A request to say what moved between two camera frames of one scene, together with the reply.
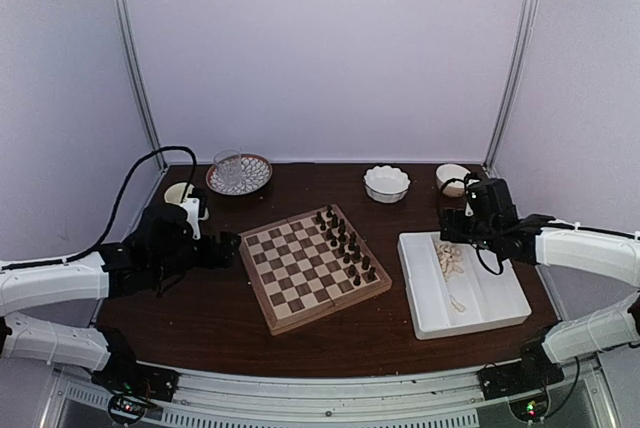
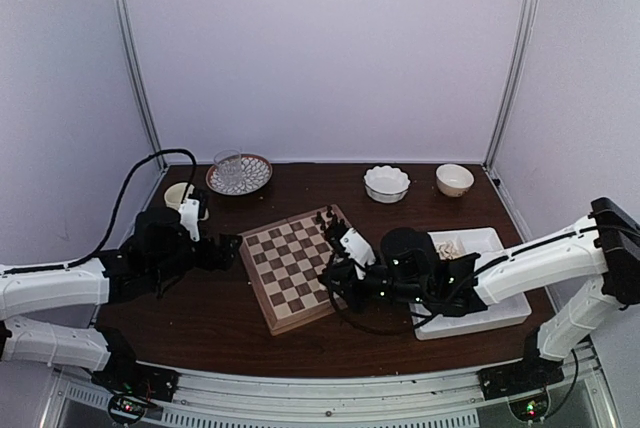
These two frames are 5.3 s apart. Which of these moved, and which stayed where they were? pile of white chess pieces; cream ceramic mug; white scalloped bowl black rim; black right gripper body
Moved: black right gripper body
Stayed: white scalloped bowl black rim; pile of white chess pieces; cream ceramic mug
